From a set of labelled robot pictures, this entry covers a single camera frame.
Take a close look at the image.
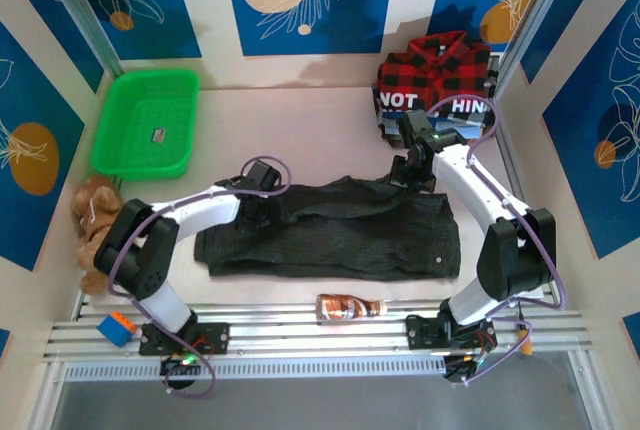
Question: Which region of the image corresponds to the black shorts garment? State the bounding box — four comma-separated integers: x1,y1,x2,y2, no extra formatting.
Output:
193,174,461,284

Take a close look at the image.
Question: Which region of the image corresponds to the brown plaid folded shirt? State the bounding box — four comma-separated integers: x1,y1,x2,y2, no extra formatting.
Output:
379,128,407,149

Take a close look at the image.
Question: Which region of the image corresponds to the light blue folded shirt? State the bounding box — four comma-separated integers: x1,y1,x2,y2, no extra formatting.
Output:
379,117,484,141

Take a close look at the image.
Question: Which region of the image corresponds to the red black plaid folded shirt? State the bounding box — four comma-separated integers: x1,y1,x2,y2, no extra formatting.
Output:
375,31,494,119

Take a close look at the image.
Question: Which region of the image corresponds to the brown plastic drink bottle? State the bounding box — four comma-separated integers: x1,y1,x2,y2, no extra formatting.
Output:
314,293,389,324

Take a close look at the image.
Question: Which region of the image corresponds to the brown teddy bear plush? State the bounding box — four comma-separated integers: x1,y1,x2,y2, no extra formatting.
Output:
71,175,126,296

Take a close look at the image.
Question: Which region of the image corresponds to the green plastic basket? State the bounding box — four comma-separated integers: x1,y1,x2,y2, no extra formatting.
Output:
90,68,201,180

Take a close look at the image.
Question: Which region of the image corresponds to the blue orange toy block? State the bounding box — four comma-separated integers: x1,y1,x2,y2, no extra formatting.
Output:
96,310,138,349

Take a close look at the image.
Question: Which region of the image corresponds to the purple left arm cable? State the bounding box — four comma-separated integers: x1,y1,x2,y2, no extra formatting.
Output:
107,155,294,399

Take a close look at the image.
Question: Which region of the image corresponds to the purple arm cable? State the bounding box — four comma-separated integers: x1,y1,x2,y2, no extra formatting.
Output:
107,155,294,399
427,96,569,386

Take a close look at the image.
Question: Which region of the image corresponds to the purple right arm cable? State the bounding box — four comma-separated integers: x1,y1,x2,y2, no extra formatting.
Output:
427,96,569,386

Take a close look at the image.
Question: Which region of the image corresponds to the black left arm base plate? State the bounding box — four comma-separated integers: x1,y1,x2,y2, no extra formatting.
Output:
138,322,231,357

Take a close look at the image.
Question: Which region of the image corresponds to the aluminium rail base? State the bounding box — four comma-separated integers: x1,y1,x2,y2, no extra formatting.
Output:
44,299,586,359

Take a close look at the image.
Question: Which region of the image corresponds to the grey slotted cable duct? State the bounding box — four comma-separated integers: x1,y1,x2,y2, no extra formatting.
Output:
64,353,449,382

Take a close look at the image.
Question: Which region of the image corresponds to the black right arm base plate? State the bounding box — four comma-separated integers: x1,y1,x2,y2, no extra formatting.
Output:
405,313,497,352

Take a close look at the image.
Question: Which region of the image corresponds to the aluminium frame post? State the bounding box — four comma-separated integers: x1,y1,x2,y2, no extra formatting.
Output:
34,0,125,79
497,0,584,101

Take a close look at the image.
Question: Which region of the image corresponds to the yellow handled screwdriver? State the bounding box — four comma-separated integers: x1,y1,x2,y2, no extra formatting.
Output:
514,302,534,357

